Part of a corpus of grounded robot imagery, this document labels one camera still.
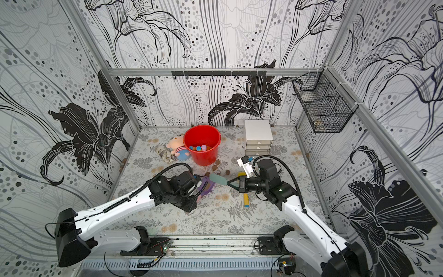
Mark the green cleaning brush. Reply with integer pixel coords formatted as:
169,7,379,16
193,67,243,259
210,173,227,185

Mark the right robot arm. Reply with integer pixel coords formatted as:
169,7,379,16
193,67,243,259
224,155,369,277

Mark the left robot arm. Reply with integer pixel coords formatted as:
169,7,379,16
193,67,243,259
54,171,202,267

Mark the red plastic bucket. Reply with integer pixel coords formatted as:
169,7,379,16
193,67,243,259
183,125,221,166

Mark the plush doll toy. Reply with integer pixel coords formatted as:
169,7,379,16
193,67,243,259
155,134,190,164

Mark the white mini drawer cabinet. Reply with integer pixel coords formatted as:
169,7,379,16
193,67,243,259
245,120,273,157

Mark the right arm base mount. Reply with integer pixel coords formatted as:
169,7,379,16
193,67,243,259
253,225,299,256

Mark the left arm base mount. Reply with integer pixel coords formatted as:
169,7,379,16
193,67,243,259
120,226,171,257

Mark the black wire wall basket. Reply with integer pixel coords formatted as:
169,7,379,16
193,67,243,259
292,70,354,133

